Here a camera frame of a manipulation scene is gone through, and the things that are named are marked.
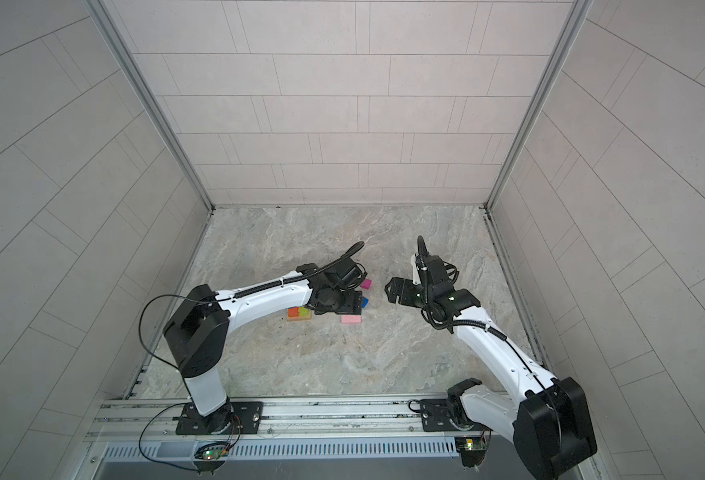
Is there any pink wood block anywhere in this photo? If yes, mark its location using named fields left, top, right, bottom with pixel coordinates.
left=340, top=315, right=361, bottom=325

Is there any circuit board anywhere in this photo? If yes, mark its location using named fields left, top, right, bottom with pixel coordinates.
left=454, top=436, right=488, bottom=454
left=194, top=442, right=230, bottom=462

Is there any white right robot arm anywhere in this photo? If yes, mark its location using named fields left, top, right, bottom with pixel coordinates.
left=385, top=251, right=597, bottom=479

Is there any aluminium corner post right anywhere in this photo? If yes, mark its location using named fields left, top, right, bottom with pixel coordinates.
left=485, top=0, right=592, bottom=212

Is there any aluminium corner post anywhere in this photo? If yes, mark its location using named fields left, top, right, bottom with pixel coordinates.
left=485, top=0, right=592, bottom=212
left=84, top=0, right=216, bottom=214

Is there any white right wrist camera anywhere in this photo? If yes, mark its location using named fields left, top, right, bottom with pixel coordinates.
left=410, top=255, right=421, bottom=285

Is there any aluminium corner post left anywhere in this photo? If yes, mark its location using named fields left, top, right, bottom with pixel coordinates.
left=84, top=0, right=216, bottom=214

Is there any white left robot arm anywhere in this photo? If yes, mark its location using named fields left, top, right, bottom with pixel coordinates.
left=164, top=257, right=367, bottom=434

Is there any left circuit board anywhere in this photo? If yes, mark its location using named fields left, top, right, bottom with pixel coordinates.
left=194, top=442, right=230, bottom=462

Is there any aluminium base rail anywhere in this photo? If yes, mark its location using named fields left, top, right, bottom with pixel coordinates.
left=81, top=392, right=509, bottom=463

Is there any right circuit board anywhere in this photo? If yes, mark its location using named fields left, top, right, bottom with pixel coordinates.
left=454, top=436, right=488, bottom=454

